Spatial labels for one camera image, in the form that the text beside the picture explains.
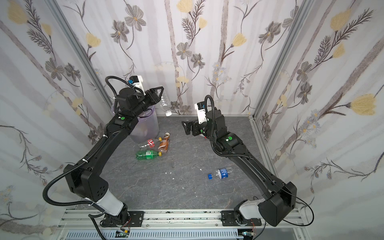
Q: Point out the green soda bottle yellow cap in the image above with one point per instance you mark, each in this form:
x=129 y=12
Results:
x=147 y=155

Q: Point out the white cable duct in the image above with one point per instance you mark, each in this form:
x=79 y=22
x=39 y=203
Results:
x=190 y=234

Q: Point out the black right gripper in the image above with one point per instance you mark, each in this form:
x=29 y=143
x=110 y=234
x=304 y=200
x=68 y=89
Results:
x=195 y=128

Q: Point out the purple lined mesh trash bin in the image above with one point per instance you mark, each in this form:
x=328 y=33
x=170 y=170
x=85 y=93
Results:
x=146 y=128

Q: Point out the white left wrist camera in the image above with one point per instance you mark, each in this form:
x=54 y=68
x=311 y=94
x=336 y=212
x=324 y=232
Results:
x=136 y=83

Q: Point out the blue cap water bottle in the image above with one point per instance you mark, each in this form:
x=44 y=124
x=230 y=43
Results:
x=222 y=173

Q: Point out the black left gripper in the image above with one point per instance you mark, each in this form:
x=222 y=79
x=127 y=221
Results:
x=149 y=97

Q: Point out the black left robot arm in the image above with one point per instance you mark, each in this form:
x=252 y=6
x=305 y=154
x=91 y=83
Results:
x=84 y=178

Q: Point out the red label cola bottle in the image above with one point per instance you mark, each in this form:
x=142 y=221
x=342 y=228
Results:
x=151 y=143

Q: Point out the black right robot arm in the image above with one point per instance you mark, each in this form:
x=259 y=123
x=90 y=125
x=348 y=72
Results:
x=278 y=198

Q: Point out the clear bottle white cap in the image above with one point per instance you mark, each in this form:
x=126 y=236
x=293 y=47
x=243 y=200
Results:
x=165 y=104

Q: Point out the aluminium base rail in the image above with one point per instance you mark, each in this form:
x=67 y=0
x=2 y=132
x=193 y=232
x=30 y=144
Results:
x=152 y=220

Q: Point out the brown Nescafe bottle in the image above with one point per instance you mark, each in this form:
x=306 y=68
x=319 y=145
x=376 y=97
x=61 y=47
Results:
x=164 y=143

